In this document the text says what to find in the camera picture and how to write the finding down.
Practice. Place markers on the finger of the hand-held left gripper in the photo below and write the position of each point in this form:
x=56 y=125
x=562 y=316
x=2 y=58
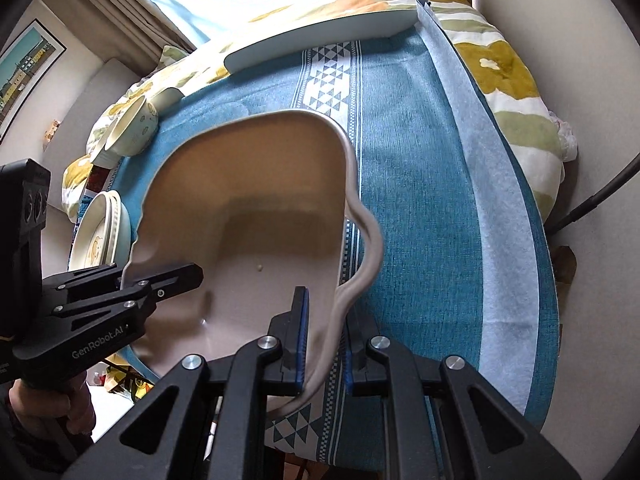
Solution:
x=165 y=285
x=85 y=277

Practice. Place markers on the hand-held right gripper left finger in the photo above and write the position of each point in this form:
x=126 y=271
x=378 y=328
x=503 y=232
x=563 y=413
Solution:
x=301 y=342

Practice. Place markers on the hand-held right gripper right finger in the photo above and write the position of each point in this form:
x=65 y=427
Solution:
x=350 y=365

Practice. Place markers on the small yellow print plate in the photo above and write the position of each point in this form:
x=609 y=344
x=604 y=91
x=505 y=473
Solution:
x=92 y=249

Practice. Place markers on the large yellow print plate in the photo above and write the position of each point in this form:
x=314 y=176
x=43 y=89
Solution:
x=126 y=225

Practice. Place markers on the pink square bowl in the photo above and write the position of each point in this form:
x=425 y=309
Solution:
x=260 y=220

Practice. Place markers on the pale green round bowl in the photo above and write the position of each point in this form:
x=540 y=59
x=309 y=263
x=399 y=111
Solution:
x=140 y=132

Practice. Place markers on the cream round bowl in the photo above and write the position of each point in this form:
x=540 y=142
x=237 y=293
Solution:
x=117 y=122

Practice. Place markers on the person's left hand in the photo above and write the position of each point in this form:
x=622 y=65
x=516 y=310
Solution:
x=77 y=407

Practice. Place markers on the red printed box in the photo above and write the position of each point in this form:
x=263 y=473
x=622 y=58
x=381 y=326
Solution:
x=97 y=172

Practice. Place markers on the small plush toy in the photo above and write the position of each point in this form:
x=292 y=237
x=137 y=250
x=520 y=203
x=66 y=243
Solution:
x=51 y=132

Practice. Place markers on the grey padded headboard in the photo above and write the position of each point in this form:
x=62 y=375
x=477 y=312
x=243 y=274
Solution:
x=95 y=95

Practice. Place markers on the blue patterned tablecloth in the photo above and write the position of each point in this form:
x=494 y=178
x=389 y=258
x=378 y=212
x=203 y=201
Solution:
x=425 y=185

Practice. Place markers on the framed houses picture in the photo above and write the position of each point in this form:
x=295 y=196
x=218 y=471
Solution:
x=25 y=67

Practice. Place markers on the brown curtain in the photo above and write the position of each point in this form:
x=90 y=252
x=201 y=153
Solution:
x=125 y=10

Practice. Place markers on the white plastic bag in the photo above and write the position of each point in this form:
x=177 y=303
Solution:
x=566 y=135

